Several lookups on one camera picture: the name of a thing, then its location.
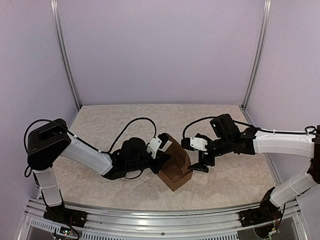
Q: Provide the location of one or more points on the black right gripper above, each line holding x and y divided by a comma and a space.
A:
201, 166

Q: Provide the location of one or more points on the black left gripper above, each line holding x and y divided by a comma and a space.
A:
162, 157

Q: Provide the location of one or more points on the brown cardboard paper box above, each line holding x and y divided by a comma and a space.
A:
174, 172

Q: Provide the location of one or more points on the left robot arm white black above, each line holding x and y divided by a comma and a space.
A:
46, 143

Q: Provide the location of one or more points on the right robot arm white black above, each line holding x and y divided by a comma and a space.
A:
254, 140

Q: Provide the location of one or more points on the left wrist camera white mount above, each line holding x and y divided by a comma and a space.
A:
156, 144

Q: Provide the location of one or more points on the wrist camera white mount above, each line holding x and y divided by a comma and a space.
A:
156, 144
196, 143

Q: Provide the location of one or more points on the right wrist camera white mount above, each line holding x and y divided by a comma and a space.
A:
196, 143

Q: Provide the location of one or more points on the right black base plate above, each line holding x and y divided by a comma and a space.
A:
259, 215

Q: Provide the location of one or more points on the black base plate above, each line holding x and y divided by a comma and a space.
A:
67, 216
259, 215

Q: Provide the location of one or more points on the front aluminium rail frame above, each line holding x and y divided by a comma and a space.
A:
104, 223

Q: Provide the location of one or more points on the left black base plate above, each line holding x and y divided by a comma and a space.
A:
67, 216

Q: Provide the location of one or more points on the right aluminium frame post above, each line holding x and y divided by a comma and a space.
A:
258, 53

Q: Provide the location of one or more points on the aluminium frame post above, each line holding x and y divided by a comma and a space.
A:
63, 53
258, 53

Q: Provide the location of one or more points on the left aluminium frame post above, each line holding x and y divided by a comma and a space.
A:
63, 53

